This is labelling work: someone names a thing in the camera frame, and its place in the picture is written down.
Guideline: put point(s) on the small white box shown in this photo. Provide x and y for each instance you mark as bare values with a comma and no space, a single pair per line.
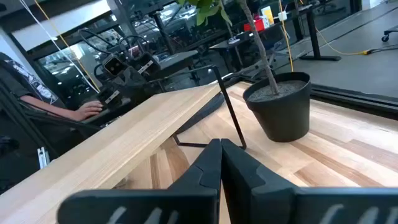
282,16

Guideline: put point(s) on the black slide sandal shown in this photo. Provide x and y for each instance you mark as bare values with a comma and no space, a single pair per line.
202,113

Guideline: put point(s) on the person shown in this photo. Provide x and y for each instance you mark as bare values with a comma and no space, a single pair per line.
46,107

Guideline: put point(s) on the yellow box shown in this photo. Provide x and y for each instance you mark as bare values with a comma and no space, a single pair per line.
268,15

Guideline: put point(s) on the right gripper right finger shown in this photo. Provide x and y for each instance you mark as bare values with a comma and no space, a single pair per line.
248,186

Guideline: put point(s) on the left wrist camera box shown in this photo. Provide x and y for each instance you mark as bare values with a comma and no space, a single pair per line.
113,66

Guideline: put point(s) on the silver metal bracket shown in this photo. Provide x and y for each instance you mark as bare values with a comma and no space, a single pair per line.
43,158

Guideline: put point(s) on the leafy plant in black pot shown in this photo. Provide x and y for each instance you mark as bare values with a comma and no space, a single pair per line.
280,115

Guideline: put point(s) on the black desk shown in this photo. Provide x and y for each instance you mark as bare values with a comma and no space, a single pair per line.
177,59
311,31

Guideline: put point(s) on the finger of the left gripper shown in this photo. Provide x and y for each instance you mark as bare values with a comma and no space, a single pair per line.
110,98
147,65

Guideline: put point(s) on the red box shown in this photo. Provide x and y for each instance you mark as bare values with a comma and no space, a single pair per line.
255,25

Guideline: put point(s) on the office chair base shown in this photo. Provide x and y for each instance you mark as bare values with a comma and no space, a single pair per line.
385,38

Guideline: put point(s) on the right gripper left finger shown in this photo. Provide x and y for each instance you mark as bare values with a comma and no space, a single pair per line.
199,186

